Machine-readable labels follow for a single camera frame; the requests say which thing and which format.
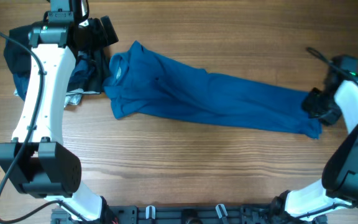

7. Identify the blue polo shirt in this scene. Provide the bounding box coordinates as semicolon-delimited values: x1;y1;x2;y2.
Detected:
103;41;323;139

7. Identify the black bottom folded garment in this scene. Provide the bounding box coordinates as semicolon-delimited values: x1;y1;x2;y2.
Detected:
67;49;111;95

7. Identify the navy folded garment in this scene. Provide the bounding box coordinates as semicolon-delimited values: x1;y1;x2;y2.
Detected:
13;51;109;105

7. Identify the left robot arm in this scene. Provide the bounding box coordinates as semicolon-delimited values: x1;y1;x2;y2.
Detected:
0;1;119;223

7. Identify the light grey folded garment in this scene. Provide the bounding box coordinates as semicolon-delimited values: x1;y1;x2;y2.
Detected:
14;90;85;107

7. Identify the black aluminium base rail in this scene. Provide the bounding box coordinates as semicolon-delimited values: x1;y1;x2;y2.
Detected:
50;203;328;224

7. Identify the black folded garment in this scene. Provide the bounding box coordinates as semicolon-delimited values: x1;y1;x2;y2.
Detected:
4;25;32;77
67;49;111;95

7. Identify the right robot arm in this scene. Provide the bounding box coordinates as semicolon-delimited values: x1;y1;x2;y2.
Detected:
266;52;358;223

